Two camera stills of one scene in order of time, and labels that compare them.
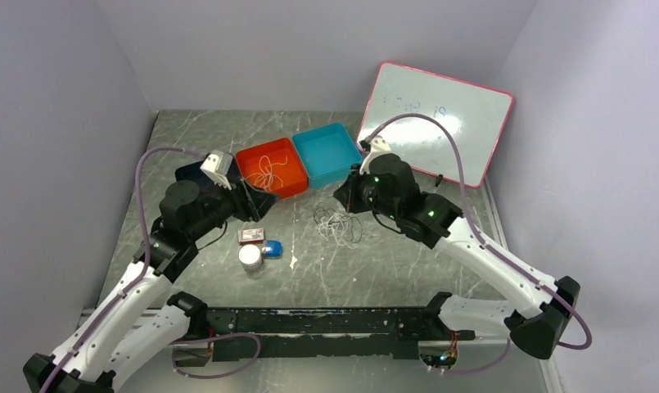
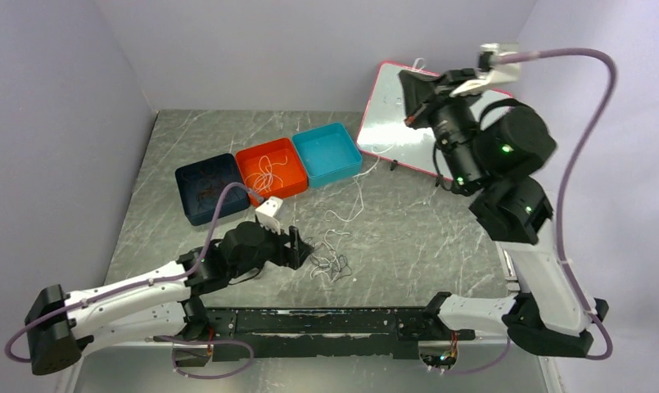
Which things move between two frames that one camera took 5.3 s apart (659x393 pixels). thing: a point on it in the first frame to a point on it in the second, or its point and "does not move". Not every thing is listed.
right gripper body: x=357 y=196 to x=438 y=109
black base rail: x=263 y=332 does not move
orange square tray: x=273 y=165 does not move
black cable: x=328 y=216 to x=339 y=268
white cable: x=264 y=178 does not move
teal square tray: x=327 y=153 does not move
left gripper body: x=245 y=208 to x=280 y=253
